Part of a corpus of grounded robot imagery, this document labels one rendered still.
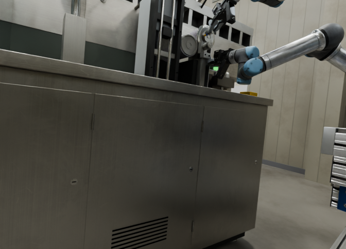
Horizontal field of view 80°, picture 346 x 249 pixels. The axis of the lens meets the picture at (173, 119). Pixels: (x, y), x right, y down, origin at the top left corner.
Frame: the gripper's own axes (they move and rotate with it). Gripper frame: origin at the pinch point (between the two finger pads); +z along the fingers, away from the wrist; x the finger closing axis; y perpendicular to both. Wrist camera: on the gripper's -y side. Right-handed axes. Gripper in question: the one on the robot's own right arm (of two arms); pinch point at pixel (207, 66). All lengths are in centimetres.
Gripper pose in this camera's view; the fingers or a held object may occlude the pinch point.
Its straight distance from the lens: 139.8
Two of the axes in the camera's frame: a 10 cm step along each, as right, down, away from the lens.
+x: -8.3, -0.5, -5.5
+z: -5.5, -0.8, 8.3
